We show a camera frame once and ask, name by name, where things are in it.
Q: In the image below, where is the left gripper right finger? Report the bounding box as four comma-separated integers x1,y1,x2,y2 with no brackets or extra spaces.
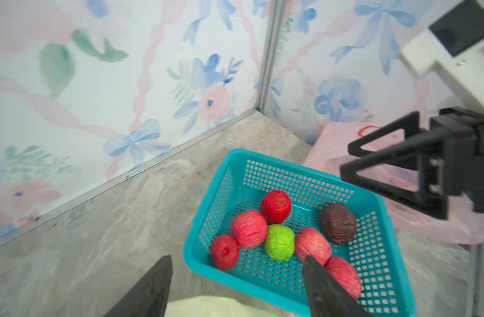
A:
302,256,371,317

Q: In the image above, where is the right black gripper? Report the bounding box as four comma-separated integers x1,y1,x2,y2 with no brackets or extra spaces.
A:
340,108,484,220

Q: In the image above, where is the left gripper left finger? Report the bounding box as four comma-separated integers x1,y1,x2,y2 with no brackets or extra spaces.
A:
106,254,173,317

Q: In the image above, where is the red apple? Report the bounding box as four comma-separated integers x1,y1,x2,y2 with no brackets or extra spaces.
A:
324,256,362,300
260,190,292,225
210,235,240,271

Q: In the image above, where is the yellow knotted plastic bag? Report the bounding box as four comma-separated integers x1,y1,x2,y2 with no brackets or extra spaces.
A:
165,296,276,317

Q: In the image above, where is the green crinkled toy vegetable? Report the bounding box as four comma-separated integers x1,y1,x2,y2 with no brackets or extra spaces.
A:
264,225,295,262

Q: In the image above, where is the dark purple round fruit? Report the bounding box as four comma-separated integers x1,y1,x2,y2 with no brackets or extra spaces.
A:
319,203,356,245

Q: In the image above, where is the pink crinkled toy ball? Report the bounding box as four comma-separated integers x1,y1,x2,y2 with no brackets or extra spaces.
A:
231,210,268,250

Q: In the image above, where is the teal plastic mesh basket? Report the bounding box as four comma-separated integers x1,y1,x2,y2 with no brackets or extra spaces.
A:
183,148,417,317

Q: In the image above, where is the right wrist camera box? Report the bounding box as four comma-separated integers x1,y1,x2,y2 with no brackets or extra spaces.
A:
399,1,484,115

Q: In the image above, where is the right aluminium corner post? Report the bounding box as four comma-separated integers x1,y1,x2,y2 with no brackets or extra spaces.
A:
255,0,286,114

